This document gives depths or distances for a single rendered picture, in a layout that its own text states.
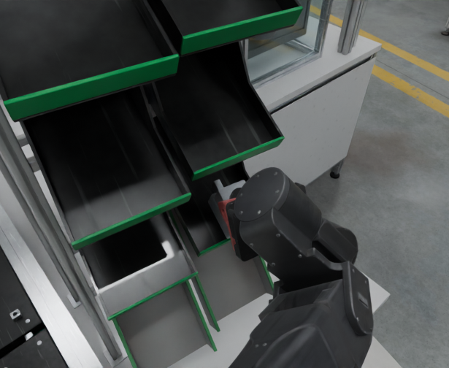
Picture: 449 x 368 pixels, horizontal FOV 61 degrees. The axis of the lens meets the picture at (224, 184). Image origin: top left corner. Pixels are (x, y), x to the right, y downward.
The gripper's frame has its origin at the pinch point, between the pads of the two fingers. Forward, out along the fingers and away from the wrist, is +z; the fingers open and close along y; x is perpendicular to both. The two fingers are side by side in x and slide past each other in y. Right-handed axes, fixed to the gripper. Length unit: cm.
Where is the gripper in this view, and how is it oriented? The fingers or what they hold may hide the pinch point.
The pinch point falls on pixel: (236, 202)
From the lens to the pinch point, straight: 53.1
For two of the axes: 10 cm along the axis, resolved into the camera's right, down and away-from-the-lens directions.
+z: -4.5, -2.2, 8.7
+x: 2.0, 9.2, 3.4
